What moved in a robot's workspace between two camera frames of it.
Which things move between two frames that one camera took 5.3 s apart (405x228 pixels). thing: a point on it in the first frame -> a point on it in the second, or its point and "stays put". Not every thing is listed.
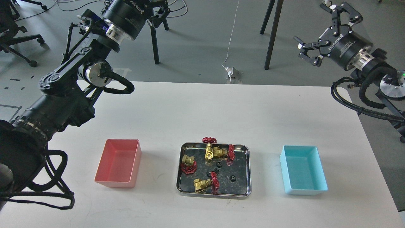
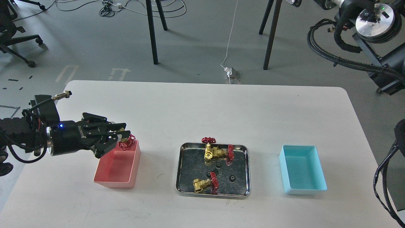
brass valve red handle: x=189 y=166 -> x=126 y=145
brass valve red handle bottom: x=199 y=185 stays put
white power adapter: x=230 y=71 stays put
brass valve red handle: x=229 y=155 stays put
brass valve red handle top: x=209 y=154 stays put
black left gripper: x=127 y=17 -> x=68 y=136
